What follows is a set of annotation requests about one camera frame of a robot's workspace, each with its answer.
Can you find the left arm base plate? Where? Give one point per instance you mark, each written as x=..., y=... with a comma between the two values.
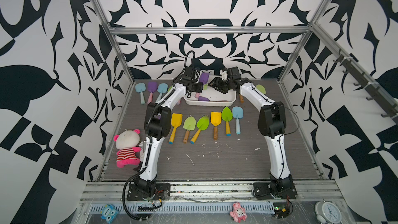
x=153, y=191

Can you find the blue owl toy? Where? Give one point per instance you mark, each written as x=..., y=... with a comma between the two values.
x=109, y=213

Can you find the pink bear toy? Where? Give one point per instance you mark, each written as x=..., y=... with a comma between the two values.
x=238, y=213

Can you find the green pointed shovel yellow handle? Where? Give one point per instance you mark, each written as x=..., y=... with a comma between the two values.
x=202, y=125

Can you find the green shovel brown wooden handle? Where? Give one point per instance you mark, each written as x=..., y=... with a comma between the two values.
x=241, y=98

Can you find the teal square shovel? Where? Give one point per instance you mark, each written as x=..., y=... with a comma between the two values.
x=141, y=88

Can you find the yellow toy shovel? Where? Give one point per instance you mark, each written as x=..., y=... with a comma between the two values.
x=176, y=122

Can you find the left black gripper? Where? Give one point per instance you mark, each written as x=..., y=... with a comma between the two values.
x=200, y=86

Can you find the white brush block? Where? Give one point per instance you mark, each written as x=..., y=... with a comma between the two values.
x=142, y=145

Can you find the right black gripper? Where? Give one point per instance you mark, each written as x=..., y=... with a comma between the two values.
x=216, y=83

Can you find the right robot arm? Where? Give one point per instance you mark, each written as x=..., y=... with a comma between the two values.
x=271, y=124

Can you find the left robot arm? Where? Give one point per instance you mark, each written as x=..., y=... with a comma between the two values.
x=158, y=124

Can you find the black wall hook rack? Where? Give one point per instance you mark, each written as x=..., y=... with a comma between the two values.
x=366, y=82

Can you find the light blue pointed shovel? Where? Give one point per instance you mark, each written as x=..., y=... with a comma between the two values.
x=238, y=114

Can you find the small green circuit board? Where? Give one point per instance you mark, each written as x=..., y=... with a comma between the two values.
x=282, y=211

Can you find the white plastic storage box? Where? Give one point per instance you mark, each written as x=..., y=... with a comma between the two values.
x=212, y=94

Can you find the green shovel yellow blue-tipped handle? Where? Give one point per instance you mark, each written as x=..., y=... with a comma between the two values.
x=227, y=116

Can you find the yellow shovel wooden handle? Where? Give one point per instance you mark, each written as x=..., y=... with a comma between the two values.
x=215, y=119

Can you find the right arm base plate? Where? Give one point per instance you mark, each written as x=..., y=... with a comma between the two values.
x=268, y=191

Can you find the white alarm clock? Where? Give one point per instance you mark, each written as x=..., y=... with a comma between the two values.
x=328, y=213

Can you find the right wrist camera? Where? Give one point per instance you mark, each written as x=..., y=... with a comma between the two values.
x=224, y=75

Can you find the blue toy shovel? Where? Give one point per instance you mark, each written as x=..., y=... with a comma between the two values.
x=162, y=89

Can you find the pink striped plush doll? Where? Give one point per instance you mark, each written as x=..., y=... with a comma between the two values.
x=127, y=144

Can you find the white slotted cable duct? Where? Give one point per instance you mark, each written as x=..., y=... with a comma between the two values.
x=203, y=208

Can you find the purple square shovel pink handle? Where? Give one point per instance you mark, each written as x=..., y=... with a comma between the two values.
x=152, y=88

